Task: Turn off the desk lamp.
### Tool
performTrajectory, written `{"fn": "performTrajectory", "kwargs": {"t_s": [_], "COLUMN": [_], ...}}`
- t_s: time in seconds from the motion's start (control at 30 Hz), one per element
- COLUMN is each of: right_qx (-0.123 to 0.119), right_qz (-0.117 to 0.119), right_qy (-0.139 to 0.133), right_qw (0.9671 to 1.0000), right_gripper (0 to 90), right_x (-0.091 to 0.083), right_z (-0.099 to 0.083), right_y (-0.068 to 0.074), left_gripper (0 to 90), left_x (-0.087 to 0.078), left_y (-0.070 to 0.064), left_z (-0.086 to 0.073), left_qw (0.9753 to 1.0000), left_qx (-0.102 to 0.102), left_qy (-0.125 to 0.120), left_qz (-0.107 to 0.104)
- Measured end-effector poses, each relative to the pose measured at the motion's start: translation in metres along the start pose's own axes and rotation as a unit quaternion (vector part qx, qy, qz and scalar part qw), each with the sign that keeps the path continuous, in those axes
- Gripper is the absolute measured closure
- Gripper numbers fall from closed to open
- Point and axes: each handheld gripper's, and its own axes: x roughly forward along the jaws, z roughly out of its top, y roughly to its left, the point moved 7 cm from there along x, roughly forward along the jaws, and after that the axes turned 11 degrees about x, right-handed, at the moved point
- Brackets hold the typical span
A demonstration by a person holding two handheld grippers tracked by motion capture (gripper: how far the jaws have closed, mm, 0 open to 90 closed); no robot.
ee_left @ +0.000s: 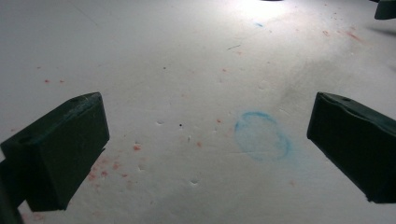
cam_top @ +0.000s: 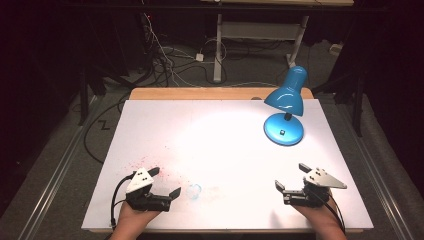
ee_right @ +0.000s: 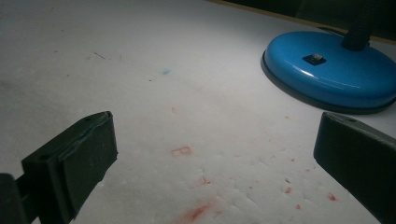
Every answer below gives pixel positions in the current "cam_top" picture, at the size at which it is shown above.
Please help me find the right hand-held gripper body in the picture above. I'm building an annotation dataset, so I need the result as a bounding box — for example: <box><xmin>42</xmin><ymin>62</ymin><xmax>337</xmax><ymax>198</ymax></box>
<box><xmin>283</xmin><ymin>167</ymin><xmax>348</xmax><ymax>208</ymax></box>

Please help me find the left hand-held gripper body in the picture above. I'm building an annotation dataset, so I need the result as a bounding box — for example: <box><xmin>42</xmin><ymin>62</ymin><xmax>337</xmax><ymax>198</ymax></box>
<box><xmin>125</xmin><ymin>167</ymin><xmax>172</xmax><ymax>213</ymax></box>

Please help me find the blue desk lamp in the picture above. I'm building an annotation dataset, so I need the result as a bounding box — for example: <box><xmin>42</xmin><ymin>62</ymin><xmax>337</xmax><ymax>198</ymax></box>
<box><xmin>262</xmin><ymin>65</ymin><xmax>309</xmax><ymax>147</ymax></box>

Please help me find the person's right hand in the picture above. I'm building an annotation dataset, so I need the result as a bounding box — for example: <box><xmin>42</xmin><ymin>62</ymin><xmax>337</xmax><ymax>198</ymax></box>
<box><xmin>293</xmin><ymin>199</ymin><xmax>342</xmax><ymax>231</ymax></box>

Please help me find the person's left hand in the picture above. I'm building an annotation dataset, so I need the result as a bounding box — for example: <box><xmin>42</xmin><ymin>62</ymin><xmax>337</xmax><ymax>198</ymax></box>
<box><xmin>116</xmin><ymin>201</ymin><xmax>162</xmax><ymax>231</ymax></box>

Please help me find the white table board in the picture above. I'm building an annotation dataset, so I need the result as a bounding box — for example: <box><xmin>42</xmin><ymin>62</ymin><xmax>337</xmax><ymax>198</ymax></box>
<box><xmin>81</xmin><ymin>99</ymin><xmax>375</xmax><ymax>232</ymax></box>

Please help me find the wooden table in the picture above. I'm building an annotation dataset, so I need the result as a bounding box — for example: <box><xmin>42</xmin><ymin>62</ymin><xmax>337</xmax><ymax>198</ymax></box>
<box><xmin>89</xmin><ymin>86</ymin><xmax>364</xmax><ymax>234</ymax></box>

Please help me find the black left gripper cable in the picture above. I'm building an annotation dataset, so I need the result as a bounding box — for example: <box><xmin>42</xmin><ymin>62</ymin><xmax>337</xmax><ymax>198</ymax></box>
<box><xmin>110</xmin><ymin>173</ymin><xmax>137</xmax><ymax>232</ymax></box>

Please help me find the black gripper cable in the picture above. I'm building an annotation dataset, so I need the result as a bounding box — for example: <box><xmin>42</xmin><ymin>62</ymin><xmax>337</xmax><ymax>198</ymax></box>
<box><xmin>313</xmin><ymin>189</ymin><xmax>346</xmax><ymax>234</ymax></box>
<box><xmin>110</xmin><ymin>173</ymin><xmax>137</xmax><ymax>232</ymax></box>

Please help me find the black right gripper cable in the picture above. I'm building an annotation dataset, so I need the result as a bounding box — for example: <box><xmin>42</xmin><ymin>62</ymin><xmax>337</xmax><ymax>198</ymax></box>
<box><xmin>313</xmin><ymin>189</ymin><xmax>346</xmax><ymax>234</ymax></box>

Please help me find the metal floor rail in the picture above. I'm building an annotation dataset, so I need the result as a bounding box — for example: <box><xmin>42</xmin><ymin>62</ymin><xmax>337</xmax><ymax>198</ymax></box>
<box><xmin>335</xmin><ymin>99</ymin><xmax>416</xmax><ymax>240</ymax></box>
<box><xmin>17</xmin><ymin>95</ymin><xmax>103</xmax><ymax>240</ymax></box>

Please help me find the black floor cable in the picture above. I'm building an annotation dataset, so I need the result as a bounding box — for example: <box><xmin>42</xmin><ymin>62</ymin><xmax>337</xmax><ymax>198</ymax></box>
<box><xmin>82</xmin><ymin>96</ymin><xmax>132</xmax><ymax>165</ymax></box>

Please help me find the bundle of black cables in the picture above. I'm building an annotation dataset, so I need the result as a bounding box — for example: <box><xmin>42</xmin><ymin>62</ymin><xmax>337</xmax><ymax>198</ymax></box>
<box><xmin>128</xmin><ymin>19</ymin><xmax>228</xmax><ymax>88</ymax></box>

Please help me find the white floor cable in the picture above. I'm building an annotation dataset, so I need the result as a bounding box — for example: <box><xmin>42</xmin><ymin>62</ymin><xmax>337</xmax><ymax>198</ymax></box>
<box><xmin>143</xmin><ymin>13</ymin><xmax>201</xmax><ymax>88</ymax></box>

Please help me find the white metal desk frame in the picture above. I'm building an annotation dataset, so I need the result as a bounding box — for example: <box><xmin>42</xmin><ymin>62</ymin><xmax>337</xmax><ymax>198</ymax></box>
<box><xmin>199</xmin><ymin>0</ymin><xmax>355</xmax><ymax>83</ymax></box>

